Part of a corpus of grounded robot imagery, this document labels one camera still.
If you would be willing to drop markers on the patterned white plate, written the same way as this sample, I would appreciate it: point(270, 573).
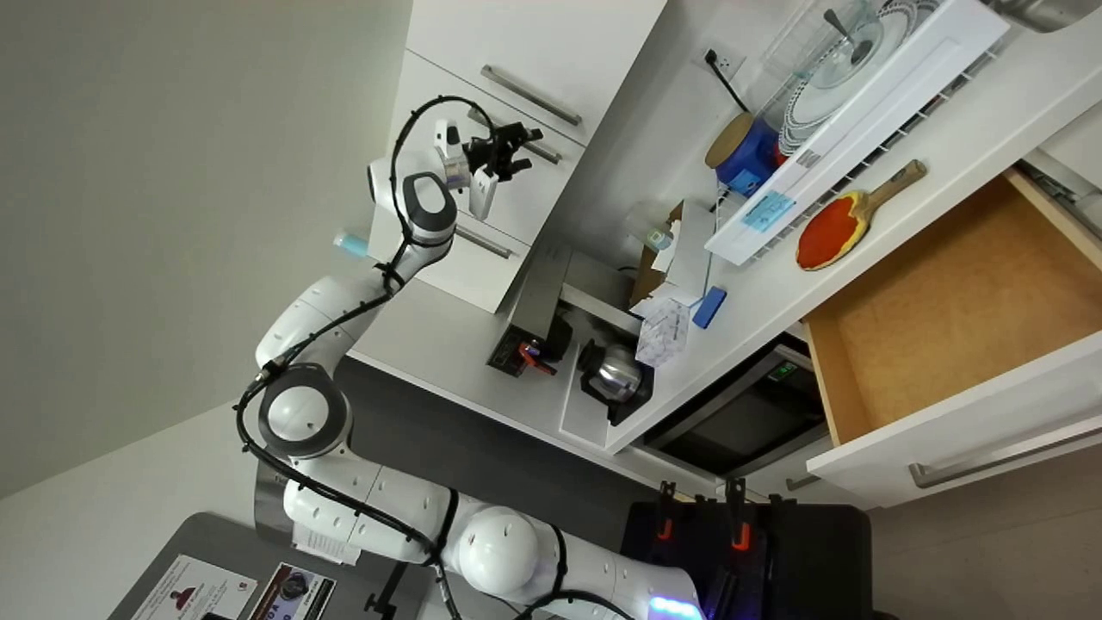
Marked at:
point(826, 95)

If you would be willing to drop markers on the glass pot lid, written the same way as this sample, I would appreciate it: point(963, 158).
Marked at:
point(848, 52)

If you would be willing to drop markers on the orange black clamp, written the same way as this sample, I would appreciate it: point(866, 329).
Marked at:
point(738, 521)
point(665, 517)

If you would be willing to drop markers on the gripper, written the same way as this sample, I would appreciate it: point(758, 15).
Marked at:
point(488, 153)

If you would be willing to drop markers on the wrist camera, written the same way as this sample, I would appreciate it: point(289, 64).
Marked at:
point(483, 193)

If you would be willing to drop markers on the blue rectangular block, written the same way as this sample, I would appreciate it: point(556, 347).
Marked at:
point(709, 307)

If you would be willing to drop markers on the grey metal appliance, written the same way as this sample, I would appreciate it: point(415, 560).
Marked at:
point(542, 310)

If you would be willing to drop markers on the black oven door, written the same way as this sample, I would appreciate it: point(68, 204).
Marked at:
point(740, 422)

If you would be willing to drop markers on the white wall cabinet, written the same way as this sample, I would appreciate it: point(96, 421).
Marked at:
point(525, 60)

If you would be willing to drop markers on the grey table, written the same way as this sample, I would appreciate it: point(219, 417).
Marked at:
point(215, 551)

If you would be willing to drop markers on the white wall socket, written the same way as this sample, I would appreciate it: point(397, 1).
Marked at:
point(721, 60)

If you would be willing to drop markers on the red table tennis paddle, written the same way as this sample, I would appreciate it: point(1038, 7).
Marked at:
point(835, 228)

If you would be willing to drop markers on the white flat organizer box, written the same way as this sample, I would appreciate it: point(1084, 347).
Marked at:
point(869, 120)

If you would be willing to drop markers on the white cabinet door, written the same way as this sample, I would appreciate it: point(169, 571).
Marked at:
point(551, 43)
point(430, 95)

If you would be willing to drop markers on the clear plastic container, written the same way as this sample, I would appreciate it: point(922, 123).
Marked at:
point(662, 332)

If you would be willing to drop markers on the brown cardboard box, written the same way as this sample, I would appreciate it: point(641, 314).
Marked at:
point(650, 267)

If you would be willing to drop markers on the black steel kettle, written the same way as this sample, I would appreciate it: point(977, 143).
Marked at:
point(616, 379)

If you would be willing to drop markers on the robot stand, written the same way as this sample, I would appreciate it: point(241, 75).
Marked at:
point(801, 560)

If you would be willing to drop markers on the white wooden drawer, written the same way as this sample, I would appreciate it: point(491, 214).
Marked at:
point(956, 344)

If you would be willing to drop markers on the dark printed card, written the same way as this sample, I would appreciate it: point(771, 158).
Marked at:
point(293, 592)

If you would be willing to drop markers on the white paper sheet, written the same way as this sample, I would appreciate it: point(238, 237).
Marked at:
point(693, 250)

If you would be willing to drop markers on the steel sink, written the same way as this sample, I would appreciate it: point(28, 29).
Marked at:
point(1046, 10)

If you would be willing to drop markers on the blue canister with cork lid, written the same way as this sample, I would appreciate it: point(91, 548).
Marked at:
point(742, 153)

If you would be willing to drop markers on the steel cylinder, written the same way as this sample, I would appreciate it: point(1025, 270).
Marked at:
point(271, 504)

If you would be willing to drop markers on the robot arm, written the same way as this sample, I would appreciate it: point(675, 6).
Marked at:
point(498, 548)

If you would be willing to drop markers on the printed paper sheet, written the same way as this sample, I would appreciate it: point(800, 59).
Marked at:
point(194, 592)

